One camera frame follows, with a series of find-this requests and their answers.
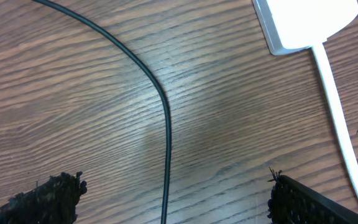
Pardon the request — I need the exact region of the white power strip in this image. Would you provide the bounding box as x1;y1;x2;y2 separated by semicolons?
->
252;0;358;55

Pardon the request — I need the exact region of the white power strip cord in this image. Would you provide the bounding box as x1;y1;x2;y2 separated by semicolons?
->
310;42;358;223

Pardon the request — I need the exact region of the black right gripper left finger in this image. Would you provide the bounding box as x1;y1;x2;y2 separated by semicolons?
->
0;172;87;224

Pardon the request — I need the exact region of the black USB charging cable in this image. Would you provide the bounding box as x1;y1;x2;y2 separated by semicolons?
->
32;0;173;224

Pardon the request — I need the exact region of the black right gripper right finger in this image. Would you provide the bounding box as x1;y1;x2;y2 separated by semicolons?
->
267;169;358;224

